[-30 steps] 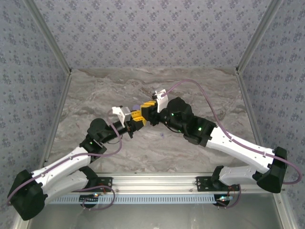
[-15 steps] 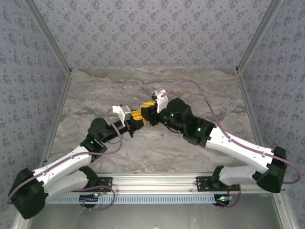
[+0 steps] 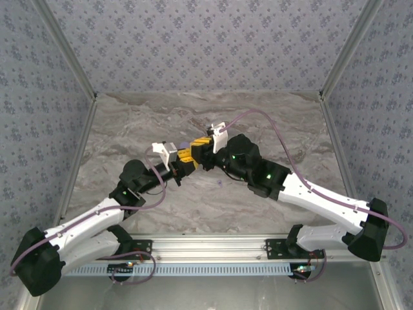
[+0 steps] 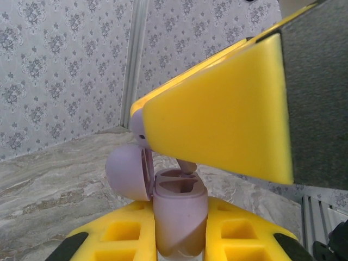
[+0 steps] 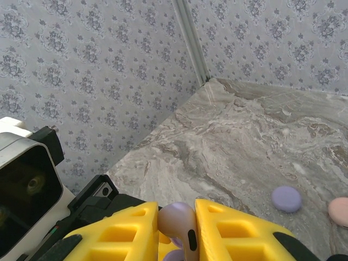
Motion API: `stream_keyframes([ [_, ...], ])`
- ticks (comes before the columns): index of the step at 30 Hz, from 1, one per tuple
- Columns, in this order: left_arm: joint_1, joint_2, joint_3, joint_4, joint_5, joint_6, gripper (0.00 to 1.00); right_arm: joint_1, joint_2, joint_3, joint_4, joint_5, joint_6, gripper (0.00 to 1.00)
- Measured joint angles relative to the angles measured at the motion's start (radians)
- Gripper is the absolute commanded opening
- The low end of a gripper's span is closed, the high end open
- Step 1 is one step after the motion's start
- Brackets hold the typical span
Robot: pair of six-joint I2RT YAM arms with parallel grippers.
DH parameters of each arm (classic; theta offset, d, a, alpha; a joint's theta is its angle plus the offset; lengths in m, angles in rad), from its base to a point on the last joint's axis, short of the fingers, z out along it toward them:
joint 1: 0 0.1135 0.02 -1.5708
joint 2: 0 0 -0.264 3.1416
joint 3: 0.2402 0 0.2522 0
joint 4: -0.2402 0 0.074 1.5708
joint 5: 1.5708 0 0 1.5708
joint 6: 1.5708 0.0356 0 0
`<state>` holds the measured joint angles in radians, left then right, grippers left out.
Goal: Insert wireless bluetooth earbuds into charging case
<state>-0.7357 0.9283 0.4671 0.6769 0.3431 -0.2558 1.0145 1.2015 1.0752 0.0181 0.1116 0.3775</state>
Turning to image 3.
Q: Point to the wide aluminium mounting rail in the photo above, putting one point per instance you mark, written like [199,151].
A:
[206,248]

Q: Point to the round purple charging case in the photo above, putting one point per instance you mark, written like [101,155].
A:
[184,144]

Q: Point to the aluminium table edge rail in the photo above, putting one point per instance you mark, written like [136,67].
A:
[206,92]
[338,148]
[77,158]

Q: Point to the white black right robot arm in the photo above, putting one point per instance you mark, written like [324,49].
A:
[322,200]

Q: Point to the small black circuit board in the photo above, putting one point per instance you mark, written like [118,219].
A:
[303,268]
[121,269]

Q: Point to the aluminium frame post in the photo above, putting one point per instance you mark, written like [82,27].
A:
[351,48]
[64,48]

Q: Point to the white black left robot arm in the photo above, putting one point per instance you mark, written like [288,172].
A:
[84,219]

